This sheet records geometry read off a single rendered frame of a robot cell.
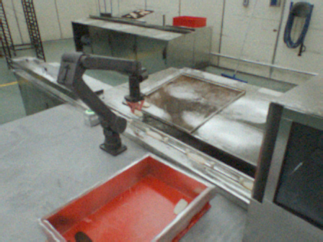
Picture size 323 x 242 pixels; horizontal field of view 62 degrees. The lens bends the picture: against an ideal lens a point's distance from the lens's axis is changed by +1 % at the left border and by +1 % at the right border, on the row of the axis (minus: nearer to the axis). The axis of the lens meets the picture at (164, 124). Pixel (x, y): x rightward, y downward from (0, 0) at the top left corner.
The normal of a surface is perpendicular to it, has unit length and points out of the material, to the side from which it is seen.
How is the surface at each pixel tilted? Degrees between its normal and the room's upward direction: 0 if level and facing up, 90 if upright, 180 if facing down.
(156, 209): 0
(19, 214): 0
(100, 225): 0
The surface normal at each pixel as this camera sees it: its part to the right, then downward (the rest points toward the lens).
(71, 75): -0.40, -0.08
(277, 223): -0.72, 0.34
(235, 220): 0.00, -0.88
